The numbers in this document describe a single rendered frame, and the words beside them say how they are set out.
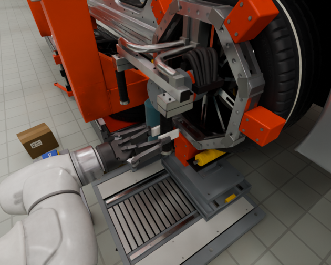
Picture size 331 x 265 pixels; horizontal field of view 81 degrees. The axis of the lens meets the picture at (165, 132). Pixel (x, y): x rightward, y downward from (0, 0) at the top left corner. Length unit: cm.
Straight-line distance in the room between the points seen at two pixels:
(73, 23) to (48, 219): 79
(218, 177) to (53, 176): 97
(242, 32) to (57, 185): 55
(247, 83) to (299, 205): 119
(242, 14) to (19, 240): 63
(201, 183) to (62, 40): 100
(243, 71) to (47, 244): 56
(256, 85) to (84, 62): 77
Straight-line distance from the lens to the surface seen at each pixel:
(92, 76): 108
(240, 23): 58
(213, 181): 124
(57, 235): 41
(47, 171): 49
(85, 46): 103
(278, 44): 63
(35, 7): 293
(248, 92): 59
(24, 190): 50
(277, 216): 152
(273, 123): 61
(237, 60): 59
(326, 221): 167
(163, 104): 51
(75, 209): 44
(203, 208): 123
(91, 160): 50
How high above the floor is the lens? 122
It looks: 42 degrees down
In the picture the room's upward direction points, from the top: straight up
